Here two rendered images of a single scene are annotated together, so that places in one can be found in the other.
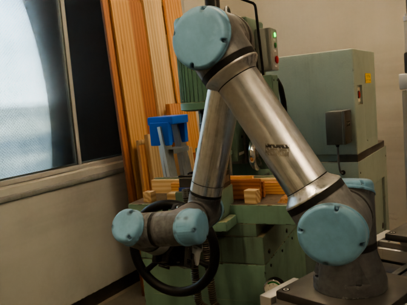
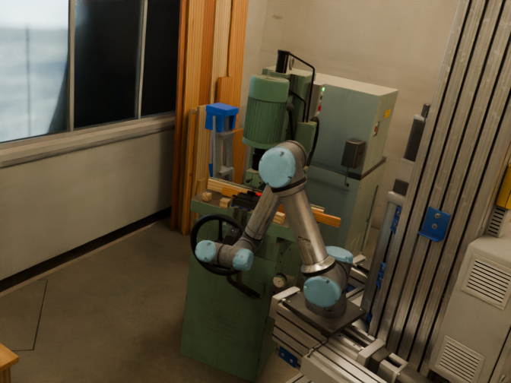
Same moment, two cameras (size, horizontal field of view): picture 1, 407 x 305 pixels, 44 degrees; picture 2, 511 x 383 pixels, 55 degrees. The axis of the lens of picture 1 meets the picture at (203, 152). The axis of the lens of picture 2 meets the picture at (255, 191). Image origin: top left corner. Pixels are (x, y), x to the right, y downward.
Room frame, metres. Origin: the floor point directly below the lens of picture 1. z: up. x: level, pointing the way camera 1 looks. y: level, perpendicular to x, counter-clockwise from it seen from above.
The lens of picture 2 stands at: (-0.48, 0.17, 1.80)
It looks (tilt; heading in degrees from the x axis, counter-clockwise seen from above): 21 degrees down; 355
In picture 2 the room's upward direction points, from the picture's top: 9 degrees clockwise
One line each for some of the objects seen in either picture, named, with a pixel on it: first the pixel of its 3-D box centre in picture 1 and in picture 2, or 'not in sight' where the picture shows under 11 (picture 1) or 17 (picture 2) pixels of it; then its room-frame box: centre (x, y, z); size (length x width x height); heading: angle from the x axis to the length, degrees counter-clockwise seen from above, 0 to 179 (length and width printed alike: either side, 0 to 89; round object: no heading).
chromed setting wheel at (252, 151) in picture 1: (255, 154); not in sight; (1.79, -0.19, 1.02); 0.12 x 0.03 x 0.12; 157
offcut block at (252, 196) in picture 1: (252, 196); (279, 217); (1.52, -0.14, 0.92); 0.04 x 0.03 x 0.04; 56
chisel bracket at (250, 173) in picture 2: not in sight; (257, 176); (1.74, -0.03, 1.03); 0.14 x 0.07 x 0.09; 157
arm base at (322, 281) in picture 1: (348, 262); (328, 294); (1.01, -0.29, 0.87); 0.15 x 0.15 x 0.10
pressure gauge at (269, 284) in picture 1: (275, 290); (279, 281); (1.42, -0.18, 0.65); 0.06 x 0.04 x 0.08; 67
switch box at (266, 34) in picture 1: (267, 50); (314, 99); (1.96, -0.28, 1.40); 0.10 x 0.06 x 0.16; 157
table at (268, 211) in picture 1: (216, 209); (252, 217); (1.60, -0.03, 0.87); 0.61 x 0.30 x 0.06; 67
